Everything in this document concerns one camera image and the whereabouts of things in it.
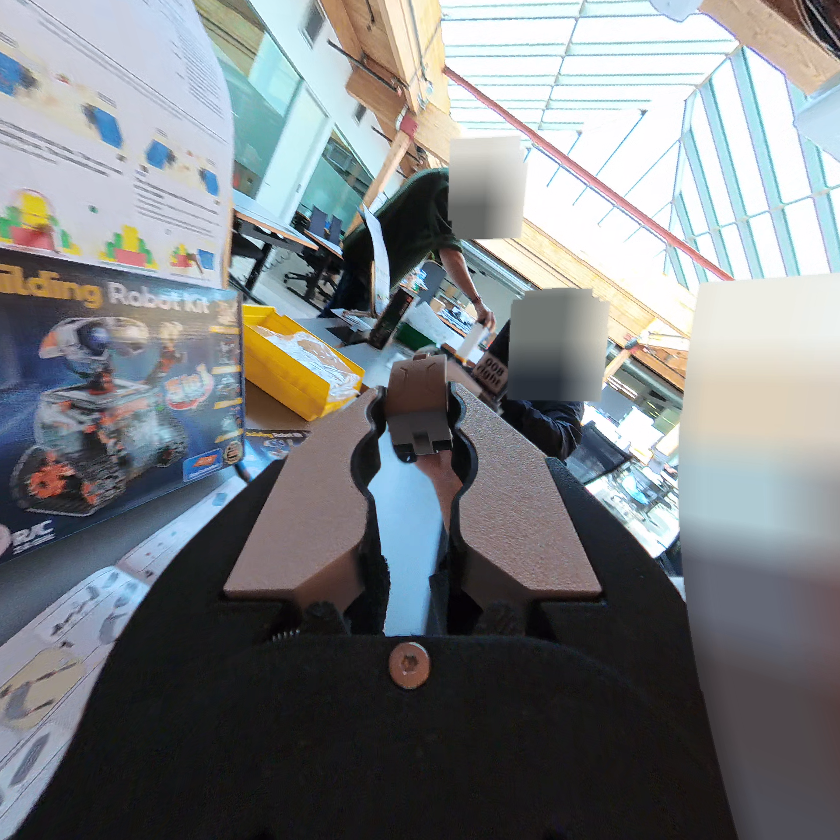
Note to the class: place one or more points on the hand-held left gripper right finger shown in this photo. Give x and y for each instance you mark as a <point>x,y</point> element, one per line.
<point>525,525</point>

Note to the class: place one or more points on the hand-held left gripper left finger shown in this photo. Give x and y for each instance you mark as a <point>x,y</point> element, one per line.
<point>295,525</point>

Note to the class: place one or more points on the grey curved building panel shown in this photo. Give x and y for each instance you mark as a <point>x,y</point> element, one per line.
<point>417,394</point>

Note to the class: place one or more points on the person's right forearm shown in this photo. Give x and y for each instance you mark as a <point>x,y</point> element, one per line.
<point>443,485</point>

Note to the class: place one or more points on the grey desk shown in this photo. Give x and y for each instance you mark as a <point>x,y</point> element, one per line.
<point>407,525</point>

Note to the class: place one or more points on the small illustrated leaflet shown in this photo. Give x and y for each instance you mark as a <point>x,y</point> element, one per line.
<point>275,449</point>

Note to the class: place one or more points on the green bin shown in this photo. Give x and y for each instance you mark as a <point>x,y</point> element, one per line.
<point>408,337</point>

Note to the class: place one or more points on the long black carton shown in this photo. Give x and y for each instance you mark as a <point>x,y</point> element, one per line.
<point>390,318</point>

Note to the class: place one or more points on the white standing paper sheet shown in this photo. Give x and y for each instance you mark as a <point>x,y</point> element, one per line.
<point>379,256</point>

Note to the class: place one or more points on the yellow parts bin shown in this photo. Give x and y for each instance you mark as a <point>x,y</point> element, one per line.
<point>289,361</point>

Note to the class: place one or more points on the blue robot kit box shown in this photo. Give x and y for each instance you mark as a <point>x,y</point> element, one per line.
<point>118,407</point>

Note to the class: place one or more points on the red pipe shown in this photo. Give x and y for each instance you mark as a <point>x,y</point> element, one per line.
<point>590,174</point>

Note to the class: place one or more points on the white instruction booklet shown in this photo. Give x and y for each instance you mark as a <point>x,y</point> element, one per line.
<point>65,656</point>

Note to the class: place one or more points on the skylight window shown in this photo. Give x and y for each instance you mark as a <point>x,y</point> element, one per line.
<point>623,79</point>

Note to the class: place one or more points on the white ceiling sensor box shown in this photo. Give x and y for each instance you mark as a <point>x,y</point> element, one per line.
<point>676,8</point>

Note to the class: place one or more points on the white printed instruction sheet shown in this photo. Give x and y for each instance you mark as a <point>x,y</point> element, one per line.
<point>98,131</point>

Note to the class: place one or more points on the white security camera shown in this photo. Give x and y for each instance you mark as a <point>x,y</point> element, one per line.
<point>820,124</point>

